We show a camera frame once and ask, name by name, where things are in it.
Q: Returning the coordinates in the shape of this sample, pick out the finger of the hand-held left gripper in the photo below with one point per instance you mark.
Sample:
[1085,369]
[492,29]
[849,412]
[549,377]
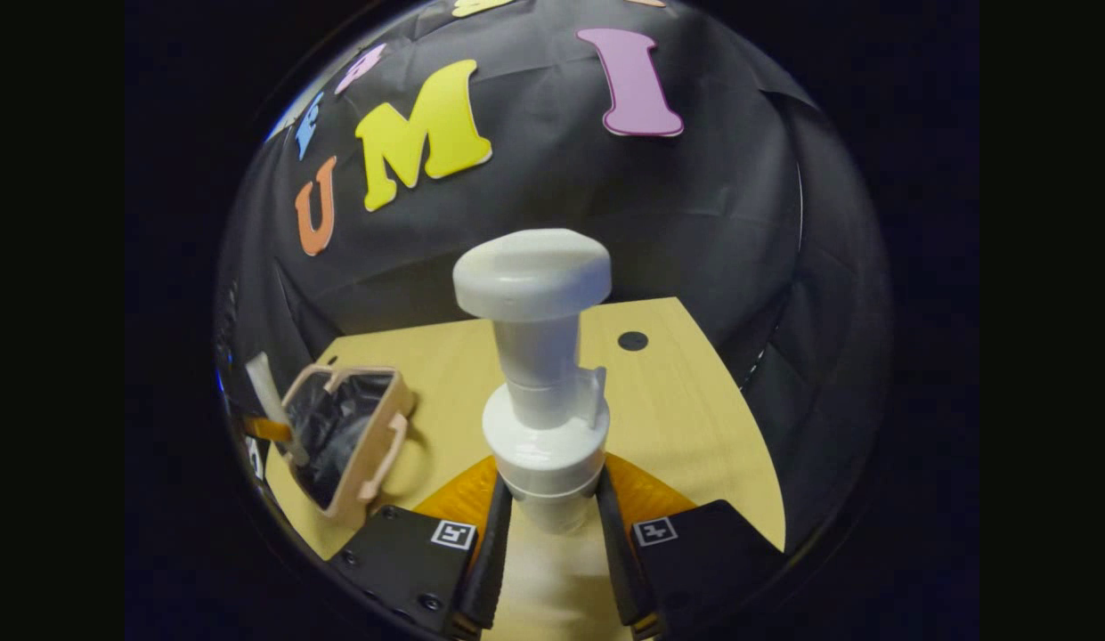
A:
[267,430]

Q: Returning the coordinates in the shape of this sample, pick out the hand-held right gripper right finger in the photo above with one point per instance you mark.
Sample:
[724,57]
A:
[619,561]

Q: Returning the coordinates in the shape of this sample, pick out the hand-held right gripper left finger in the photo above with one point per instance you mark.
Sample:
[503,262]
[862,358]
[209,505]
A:
[490,561]

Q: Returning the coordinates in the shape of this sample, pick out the white squeeze tube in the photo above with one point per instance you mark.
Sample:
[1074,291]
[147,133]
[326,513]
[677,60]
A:
[269,392]

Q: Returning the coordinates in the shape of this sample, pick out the white pump bottle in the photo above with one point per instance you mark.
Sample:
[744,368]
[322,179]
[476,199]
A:
[539,427]

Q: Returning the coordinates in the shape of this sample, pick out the black backdrop cloth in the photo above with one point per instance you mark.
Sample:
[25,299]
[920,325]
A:
[694,223]

